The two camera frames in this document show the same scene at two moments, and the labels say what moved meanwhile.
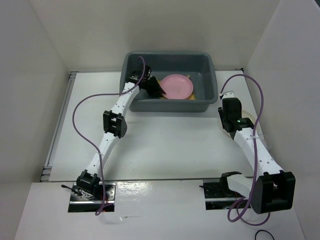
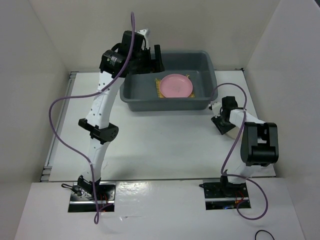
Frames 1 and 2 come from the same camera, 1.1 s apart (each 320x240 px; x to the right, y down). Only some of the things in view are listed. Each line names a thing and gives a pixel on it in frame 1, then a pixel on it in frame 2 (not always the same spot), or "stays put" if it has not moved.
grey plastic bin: [201, 67] stays put
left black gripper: [153, 92] -> [154, 66]
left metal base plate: [79, 203] stays put
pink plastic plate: [177, 86] stays put
